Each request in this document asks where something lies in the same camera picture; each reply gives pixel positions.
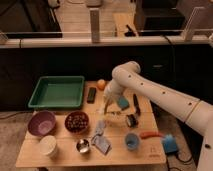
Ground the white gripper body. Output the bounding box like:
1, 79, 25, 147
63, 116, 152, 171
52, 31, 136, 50
103, 88, 120, 106

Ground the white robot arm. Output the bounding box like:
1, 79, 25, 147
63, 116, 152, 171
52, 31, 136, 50
103, 61, 213, 171

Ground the dark red patterned bowl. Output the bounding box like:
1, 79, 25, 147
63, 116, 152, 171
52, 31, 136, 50
64, 111, 89, 134

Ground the small metal bowl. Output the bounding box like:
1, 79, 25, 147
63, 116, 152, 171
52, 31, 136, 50
76, 139, 90, 154

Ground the purple bowl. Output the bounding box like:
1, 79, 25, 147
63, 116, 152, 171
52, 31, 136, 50
28, 111, 56, 136

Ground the orange fruit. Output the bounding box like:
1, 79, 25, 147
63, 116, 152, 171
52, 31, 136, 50
97, 79, 106, 90

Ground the teal sponge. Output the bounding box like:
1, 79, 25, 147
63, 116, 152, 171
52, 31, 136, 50
117, 96, 129, 110

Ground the black rectangular block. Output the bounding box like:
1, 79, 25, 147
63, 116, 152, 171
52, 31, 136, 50
87, 87, 96, 103

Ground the metal fork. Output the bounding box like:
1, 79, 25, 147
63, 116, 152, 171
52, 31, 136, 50
96, 110, 121, 115

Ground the black round tape measure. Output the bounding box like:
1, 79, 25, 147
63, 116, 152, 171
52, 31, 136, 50
126, 114, 138, 128

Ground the wooden table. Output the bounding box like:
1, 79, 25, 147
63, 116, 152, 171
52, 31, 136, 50
16, 89, 166, 168

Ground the blue cup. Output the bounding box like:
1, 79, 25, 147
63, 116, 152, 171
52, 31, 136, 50
124, 133, 140, 150

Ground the grey blue cloth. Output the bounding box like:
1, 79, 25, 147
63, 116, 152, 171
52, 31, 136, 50
91, 120, 111, 155

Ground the green plastic tray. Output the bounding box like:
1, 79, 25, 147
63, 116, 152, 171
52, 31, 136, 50
28, 76, 85, 109

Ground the white cup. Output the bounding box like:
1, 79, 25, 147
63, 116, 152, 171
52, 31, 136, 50
39, 135, 58, 157

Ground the white vertical post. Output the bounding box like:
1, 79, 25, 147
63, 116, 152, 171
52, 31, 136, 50
90, 8, 100, 43

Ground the white horizontal rail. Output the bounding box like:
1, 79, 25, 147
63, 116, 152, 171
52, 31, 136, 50
0, 35, 213, 49

